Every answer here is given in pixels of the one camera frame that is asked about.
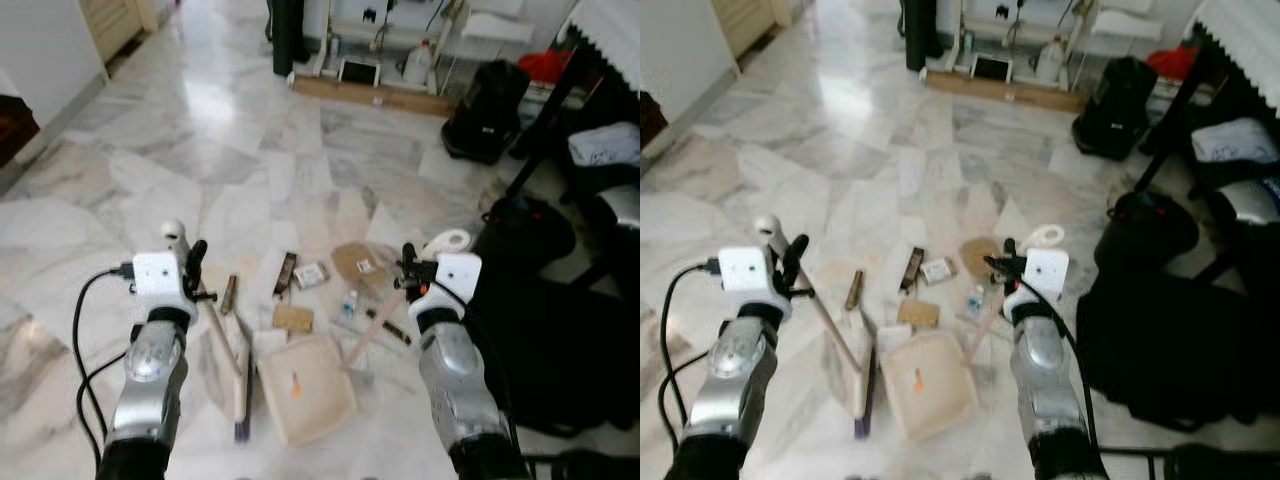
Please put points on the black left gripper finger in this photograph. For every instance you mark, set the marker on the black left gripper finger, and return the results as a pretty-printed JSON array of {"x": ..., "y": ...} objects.
[
  {"x": 196, "y": 256},
  {"x": 795, "y": 252}
]

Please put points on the white plastic jug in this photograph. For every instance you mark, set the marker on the white plastic jug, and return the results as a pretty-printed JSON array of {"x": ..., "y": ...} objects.
[
  {"x": 1050, "y": 62},
  {"x": 418, "y": 66}
]

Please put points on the round brown cardboard piece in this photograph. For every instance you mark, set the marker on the round brown cardboard piece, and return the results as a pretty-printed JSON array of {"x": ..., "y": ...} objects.
[
  {"x": 356, "y": 262},
  {"x": 980, "y": 256}
]

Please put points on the white framed tablet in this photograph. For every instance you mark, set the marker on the white framed tablet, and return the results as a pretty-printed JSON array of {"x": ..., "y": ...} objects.
[
  {"x": 992, "y": 68},
  {"x": 360, "y": 72}
]

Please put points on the dark thin stick wrapper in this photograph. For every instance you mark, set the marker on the dark thin stick wrapper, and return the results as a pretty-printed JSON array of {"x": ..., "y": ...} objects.
[{"x": 388, "y": 328}]

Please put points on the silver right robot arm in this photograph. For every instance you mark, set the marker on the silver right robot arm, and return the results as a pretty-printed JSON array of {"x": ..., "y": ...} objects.
[
  {"x": 455, "y": 390},
  {"x": 1050, "y": 390}
]

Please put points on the light wooden door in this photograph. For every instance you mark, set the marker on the light wooden door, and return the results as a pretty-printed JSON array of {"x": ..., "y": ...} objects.
[
  {"x": 745, "y": 20},
  {"x": 115, "y": 25}
]

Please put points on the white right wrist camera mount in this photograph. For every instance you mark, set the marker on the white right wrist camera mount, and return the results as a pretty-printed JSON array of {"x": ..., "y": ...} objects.
[
  {"x": 460, "y": 275},
  {"x": 1047, "y": 270}
]

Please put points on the small clear bottle blue label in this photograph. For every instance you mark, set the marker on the small clear bottle blue label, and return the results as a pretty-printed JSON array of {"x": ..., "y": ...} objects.
[
  {"x": 348, "y": 304},
  {"x": 975, "y": 301}
]

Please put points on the square cardboard piece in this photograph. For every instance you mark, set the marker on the square cardboard piece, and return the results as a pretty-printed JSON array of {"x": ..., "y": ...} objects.
[
  {"x": 917, "y": 313},
  {"x": 293, "y": 318}
]

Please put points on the tall black cylinder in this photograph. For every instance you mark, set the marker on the tall black cylinder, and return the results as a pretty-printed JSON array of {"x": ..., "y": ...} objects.
[
  {"x": 920, "y": 30},
  {"x": 288, "y": 35}
]

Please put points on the brown cylinder stick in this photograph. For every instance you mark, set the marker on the brown cylinder stick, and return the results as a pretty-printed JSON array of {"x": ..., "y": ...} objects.
[
  {"x": 229, "y": 295},
  {"x": 854, "y": 290}
]

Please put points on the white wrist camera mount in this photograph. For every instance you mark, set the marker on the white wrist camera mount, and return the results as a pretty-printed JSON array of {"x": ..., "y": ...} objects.
[
  {"x": 1047, "y": 270},
  {"x": 745, "y": 270},
  {"x": 158, "y": 275},
  {"x": 460, "y": 275}
]

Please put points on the red cloth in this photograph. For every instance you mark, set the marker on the red cloth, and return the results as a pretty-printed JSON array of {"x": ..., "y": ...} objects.
[
  {"x": 1170, "y": 60},
  {"x": 545, "y": 65}
]

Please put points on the white printed bag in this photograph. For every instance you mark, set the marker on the white printed bag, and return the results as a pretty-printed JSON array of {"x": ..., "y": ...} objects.
[
  {"x": 1235, "y": 140},
  {"x": 605, "y": 145}
]

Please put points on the black backpack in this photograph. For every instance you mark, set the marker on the black backpack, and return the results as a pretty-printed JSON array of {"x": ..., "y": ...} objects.
[
  {"x": 1115, "y": 105},
  {"x": 487, "y": 110}
]

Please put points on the black round vacuum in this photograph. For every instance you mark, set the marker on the black round vacuum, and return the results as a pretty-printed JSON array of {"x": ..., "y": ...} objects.
[
  {"x": 1150, "y": 232},
  {"x": 525, "y": 232}
]

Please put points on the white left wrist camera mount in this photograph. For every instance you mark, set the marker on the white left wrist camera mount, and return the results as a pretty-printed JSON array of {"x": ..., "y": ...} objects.
[
  {"x": 158, "y": 275},
  {"x": 745, "y": 270}
]

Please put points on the white pleated curtain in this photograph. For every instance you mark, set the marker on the white pleated curtain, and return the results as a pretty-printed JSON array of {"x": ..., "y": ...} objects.
[
  {"x": 1240, "y": 30},
  {"x": 610, "y": 30}
]

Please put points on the large black bag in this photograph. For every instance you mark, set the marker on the large black bag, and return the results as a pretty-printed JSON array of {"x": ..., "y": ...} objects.
[
  {"x": 570, "y": 350},
  {"x": 1180, "y": 340}
]

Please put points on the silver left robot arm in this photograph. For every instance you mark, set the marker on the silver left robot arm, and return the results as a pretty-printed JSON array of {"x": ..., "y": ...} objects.
[
  {"x": 145, "y": 370},
  {"x": 735, "y": 370}
]

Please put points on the dark brown wrapper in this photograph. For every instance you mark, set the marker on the dark brown wrapper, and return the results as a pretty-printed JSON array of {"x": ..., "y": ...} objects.
[
  {"x": 912, "y": 268},
  {"x": 286, "y": 272}
]

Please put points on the wooden plank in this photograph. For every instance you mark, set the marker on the wooden plank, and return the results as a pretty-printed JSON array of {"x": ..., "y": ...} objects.
[
  {"x": 375, "y": 96},
  {"x": 1005, "y": 91}
]

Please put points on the white shelf rack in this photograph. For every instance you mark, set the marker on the white shelf rack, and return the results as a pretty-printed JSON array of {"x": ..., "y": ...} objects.
[
  {"x": 490, "y": 25},
  {"x": 1120, "y": 22}
]

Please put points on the dark red wooden step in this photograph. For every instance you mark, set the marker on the dark red wooden step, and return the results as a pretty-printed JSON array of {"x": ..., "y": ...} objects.
[
  {"x": 15, "y": 125},
  {"x": 652, "y": 115}
]

